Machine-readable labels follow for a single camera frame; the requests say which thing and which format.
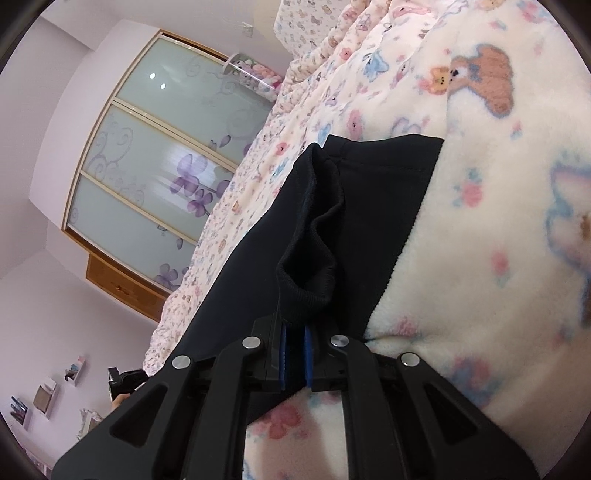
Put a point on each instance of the white wall shelf box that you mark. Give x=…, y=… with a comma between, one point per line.
x=20, y=412
x=44, y=396
x=74, y=371

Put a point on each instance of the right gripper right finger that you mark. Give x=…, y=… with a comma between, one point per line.
x=404, y=420

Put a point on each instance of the wrapped plush toy package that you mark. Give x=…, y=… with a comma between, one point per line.
x=254, y=75

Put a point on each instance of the black pants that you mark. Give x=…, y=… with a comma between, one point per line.
x=323, y=254

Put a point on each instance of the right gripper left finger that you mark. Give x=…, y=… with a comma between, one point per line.
x=187, y=421

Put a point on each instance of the glass sliding door wardrobe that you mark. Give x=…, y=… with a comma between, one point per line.
x=159, y=158

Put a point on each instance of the white ornate rack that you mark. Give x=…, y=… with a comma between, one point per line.
x=89, y=420

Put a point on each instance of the fleece teddy bear blanket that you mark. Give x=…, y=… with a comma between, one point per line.
x=493, y=285

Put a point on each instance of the brown wooden door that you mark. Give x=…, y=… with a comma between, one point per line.
x=138, y=295

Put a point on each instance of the left hand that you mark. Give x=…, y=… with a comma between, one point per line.
x=118, y=400

